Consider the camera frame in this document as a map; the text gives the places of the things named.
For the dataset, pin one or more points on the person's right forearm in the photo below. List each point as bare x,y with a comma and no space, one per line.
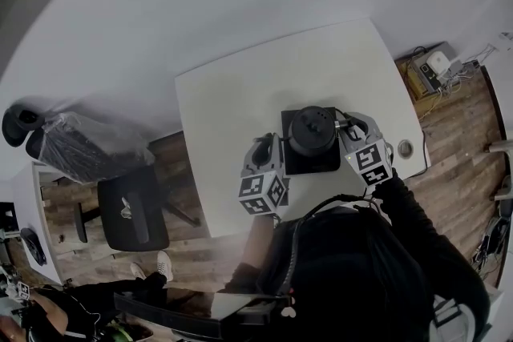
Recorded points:
405,204

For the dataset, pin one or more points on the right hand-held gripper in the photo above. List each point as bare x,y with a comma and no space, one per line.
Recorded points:
370,164

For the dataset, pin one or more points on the black head-mount bar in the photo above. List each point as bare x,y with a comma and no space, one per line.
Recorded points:
168,312

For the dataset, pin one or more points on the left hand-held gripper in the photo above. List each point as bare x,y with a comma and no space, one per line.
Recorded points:
260,192

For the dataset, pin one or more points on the white square table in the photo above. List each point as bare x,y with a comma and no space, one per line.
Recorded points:
224,112

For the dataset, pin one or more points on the grey case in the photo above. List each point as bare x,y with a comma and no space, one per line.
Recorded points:
449,48

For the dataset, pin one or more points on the person's left forearm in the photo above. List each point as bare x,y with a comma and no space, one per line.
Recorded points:
258,244

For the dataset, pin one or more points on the black oval device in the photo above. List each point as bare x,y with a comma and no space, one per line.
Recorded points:
34,246

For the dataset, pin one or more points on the black kettle base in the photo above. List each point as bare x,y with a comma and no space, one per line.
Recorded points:
308,166

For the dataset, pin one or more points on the cardboard box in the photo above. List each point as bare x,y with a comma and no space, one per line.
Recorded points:
413,86

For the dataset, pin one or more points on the black electric kettle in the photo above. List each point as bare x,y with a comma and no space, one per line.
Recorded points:
312,130

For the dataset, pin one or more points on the black office chair plastic-wrapped back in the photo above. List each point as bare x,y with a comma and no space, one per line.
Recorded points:
132,212

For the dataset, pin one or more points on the narrow white desk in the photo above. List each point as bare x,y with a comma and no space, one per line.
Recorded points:
28,192

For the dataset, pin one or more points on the person's black top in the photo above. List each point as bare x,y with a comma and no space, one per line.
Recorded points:
352,272

